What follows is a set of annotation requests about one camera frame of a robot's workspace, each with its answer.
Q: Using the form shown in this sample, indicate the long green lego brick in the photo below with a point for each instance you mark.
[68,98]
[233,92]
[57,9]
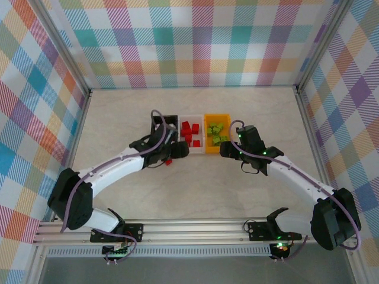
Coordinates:
[217,140]

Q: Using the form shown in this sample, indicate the large red lego brick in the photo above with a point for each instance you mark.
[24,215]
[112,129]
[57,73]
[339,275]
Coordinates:
[196,143]

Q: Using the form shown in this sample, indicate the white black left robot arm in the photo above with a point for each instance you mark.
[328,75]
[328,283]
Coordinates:
[118,168]

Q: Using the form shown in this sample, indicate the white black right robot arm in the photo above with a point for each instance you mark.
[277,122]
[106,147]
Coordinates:
[296,180]

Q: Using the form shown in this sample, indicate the orange plastic container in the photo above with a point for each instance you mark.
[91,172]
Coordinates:
[211,149]

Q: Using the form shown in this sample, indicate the white plastic container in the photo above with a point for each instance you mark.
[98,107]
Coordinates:
[201,149]

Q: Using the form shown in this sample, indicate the black plastic container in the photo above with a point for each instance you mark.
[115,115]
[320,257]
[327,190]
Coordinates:
[170,119]

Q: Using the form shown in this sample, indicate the aluminium side rail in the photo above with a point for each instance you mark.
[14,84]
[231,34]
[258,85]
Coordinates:
[316,148]
[76,142]

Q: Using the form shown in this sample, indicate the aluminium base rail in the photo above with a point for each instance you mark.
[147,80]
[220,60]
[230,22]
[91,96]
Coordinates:
[192,229]

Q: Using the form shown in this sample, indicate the aluminium frame post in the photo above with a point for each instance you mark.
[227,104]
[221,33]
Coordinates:
[322,44]
[63,44]

